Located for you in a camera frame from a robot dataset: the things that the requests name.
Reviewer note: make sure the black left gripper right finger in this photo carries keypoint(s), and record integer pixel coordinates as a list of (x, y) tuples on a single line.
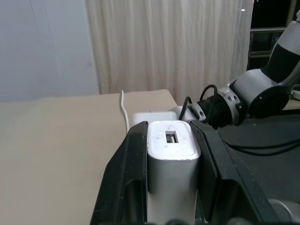
[(225, 173)]

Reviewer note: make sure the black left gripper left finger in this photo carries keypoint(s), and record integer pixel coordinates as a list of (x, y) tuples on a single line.
[(122, 178)]

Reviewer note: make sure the white charger block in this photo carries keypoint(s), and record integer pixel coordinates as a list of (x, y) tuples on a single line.
[(172, 164)]

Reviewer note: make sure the white power strip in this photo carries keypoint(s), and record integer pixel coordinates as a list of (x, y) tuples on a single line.
[(154, 117)]

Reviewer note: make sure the cream pleated curtain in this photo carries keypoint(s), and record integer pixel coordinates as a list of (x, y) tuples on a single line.
[(168, 47)]

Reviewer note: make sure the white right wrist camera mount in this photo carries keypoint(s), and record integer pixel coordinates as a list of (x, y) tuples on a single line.
[(187, 112)]

